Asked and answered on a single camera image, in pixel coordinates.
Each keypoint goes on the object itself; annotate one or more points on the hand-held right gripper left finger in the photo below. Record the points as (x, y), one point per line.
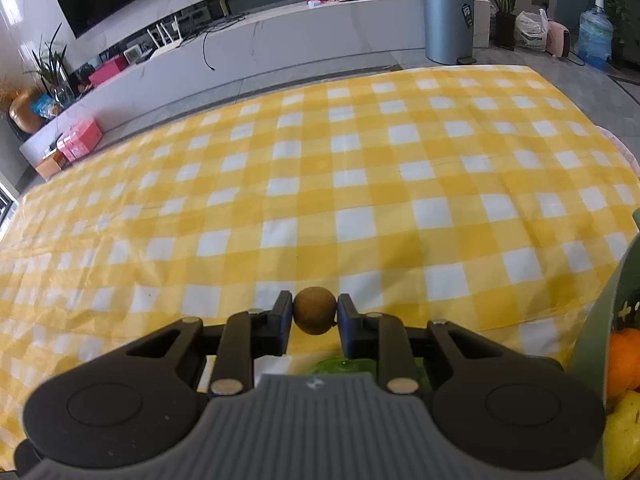
(282, 320)

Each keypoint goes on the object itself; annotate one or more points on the spiky potted plant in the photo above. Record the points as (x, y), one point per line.
(52, 70)

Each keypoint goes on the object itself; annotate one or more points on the brown kiwi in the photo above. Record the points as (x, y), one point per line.
(314, 310)

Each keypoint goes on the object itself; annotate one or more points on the pink appliance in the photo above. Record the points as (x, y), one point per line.
(559, 40)

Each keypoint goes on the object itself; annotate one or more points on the bright pink box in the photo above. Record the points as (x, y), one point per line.
(107, 71)

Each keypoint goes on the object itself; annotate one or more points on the white router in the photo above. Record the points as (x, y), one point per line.
(165, 35)

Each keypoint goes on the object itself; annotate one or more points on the blue snack bag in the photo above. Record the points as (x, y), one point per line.
(46, 106)

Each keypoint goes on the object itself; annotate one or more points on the white marble media counter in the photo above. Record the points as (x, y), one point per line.
(300, 25)

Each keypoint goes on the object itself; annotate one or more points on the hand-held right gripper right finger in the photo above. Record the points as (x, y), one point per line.
(346, 322)

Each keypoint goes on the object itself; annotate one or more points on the orange cardboard box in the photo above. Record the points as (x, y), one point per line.
(50, 166)

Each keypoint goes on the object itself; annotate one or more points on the orange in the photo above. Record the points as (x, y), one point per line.
(622, 360)

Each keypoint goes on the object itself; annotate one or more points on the yellow checkered tablecloth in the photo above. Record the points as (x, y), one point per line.
(350, 160)

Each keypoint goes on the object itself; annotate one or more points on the yellow-green pear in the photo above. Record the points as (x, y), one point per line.
(622, 435)

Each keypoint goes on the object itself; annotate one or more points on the green bowl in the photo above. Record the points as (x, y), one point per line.
(592, 335)

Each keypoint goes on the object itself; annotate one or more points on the white plastic bag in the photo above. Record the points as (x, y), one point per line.
(531, 32)

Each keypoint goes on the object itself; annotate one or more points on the green cucumber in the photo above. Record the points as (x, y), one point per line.
(345, 366)

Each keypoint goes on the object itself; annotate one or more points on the orange round vase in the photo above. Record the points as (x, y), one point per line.
(25, 110)

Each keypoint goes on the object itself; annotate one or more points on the grey-blue trash can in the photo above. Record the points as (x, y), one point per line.
(447, 25)

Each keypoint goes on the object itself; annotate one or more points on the blue water jug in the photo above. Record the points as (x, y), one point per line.
(595, 35)

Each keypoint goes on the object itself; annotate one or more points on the long-leaf potted plant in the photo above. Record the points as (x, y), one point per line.
(505, 20)

